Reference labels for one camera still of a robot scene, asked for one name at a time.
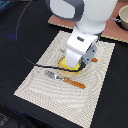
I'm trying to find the beige woven placemat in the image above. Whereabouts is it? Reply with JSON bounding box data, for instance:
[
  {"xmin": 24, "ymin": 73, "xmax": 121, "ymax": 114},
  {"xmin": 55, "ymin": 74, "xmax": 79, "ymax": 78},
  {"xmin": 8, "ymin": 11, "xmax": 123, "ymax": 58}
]
[{"xmin": 13, "ymin": 30, "xmax": 116, "ymax": 128}]

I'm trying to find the yellow butter box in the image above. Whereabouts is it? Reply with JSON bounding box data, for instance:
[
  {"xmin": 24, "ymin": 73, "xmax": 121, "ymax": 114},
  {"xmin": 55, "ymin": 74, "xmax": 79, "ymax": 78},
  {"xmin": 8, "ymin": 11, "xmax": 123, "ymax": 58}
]
[{"xmin": 60, "ymin": 57, "xmax": 82, "ymax": 72}]

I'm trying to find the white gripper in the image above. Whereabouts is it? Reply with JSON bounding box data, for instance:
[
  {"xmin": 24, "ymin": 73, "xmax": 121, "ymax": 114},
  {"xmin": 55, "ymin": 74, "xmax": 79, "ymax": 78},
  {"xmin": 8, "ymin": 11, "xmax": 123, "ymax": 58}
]
[{"xmin": 65, "ymin": 26, "xmax": 98, "ymax": 68}]

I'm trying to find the tan wooden bowl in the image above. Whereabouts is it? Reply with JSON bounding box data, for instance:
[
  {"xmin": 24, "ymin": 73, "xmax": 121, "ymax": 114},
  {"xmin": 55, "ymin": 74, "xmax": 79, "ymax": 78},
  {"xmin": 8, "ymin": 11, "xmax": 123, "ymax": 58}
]
[{"xmin": 119, "ymin": 5, "xmax": 128, "ymax": 30}]

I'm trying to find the round tan plate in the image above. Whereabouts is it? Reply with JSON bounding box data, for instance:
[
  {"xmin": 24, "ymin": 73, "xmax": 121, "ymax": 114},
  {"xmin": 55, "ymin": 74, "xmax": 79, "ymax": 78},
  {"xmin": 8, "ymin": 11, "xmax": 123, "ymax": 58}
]
[{"xmin": 55, "ymin": 55, "xmax": 84, "ymax": 79}]

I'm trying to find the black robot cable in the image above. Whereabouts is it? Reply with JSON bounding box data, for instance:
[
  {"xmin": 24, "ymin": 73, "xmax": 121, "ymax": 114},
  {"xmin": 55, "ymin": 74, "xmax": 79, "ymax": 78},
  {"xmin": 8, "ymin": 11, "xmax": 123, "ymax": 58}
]
[{"xmin": 15, "ymin": 0, "xmax": 83, "ymax": 70}]

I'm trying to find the fork with orange handle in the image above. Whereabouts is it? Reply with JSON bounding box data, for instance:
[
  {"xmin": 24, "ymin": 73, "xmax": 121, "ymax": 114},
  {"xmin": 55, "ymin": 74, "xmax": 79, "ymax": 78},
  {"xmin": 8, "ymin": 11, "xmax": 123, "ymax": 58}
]
[{"xmin": 45, "ymin": 70, "xmax": 85, "ymax": 89}]

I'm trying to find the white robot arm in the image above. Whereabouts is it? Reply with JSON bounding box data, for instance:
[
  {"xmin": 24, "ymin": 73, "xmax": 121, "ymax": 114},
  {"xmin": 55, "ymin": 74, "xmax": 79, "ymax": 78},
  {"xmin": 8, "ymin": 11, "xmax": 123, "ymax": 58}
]
[{"xmin": 45, "ymin": 0, "xmax": 118, "ymax": 68}]

